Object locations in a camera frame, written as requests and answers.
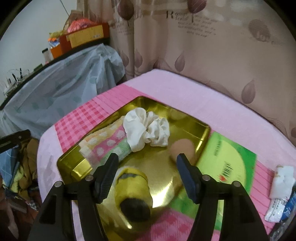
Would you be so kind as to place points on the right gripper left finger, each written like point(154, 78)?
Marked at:
point(55, 218)

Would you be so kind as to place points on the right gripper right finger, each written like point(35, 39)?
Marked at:
point(240, 220)

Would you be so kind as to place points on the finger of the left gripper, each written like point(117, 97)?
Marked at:
point(12, 140)

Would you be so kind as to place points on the white socks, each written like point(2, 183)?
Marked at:
point(283, 182)

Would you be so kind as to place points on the yellow black plush toy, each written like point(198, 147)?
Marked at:
point(132, 194)

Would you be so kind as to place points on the beige makeup sponge egg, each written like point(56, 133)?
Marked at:
point(184, 146)

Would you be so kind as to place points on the colourful dotted towel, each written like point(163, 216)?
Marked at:
point(97, 146)

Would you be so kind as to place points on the cream fabric scrunchie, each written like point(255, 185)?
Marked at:
point(145, 127)

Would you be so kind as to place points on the white sachet packet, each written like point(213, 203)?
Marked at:
point(275, 210)

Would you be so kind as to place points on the cotton swabs packet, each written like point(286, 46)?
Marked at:
point(284, 231)

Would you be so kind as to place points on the blue black protein sachet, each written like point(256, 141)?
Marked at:
point(289, 206)

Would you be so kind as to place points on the clothes pile on floor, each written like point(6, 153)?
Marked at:
point(20, 196)

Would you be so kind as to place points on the green tin lid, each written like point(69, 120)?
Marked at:
point(225, 161)

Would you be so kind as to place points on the grey plastic furniture cover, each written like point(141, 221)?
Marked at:
point(60, 88)

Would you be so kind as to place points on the gold metal tin box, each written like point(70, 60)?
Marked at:
point(163, 178)

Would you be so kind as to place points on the white bottle on shelf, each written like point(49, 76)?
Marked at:
point(47, 55)

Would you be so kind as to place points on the pink checkered tablecloth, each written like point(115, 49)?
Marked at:
point(224, 115)

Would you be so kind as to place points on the red yellow cardboard box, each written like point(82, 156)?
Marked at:
point(80, 37)

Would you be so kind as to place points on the orange plastic bag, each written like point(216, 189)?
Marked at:
point(80, 24)

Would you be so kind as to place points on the beige leaf-print curtain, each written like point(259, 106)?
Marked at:
point(243, 49)

